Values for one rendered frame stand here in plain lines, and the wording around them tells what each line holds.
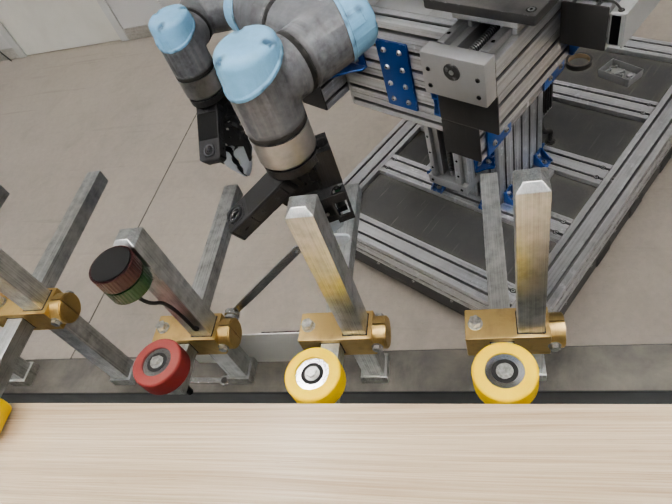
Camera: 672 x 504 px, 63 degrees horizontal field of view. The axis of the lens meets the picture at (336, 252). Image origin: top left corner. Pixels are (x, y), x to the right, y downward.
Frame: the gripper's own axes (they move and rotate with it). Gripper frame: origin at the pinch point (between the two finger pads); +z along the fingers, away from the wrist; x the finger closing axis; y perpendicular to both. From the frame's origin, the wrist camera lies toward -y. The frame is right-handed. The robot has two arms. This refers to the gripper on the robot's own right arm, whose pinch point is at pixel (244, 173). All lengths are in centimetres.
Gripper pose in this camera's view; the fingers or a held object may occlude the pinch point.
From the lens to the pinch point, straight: 120.0
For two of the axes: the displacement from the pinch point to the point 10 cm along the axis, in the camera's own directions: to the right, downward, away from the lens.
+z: 2.6, 6.1, 7.5
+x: -9.6, 0.7, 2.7
